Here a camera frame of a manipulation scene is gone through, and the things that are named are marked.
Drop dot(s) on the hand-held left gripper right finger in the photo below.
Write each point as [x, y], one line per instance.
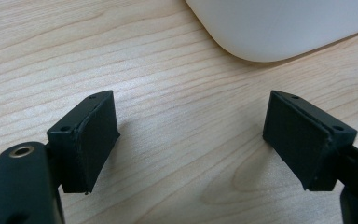
[304, 140]

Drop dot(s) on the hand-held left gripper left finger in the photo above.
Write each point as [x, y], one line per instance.
[88, 146]

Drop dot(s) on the white plastic container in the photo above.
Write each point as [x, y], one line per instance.
[279, 26]

